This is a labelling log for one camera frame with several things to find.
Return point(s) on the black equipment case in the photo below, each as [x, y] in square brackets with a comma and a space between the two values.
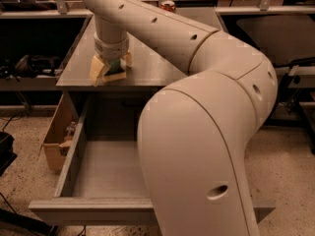
[7, 156]

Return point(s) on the open grey top drawer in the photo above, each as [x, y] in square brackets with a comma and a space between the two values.
[98, 177]

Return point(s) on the orange soda can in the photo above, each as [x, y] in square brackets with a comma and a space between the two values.
[168, 5]

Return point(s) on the black headset on shelf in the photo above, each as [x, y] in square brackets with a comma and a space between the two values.
[30, 66]

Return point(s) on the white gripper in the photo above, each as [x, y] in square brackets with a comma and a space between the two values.
[110, 51]

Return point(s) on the grey drawer cabinet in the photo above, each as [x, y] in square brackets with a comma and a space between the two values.
[114, 113]

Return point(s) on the green and yellow sponge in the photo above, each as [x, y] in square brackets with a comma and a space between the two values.
[116, 70]

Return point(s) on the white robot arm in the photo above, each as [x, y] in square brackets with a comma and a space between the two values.
[216, 64]

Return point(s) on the brown cardboard box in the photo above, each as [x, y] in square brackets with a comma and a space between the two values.
[59, 134]

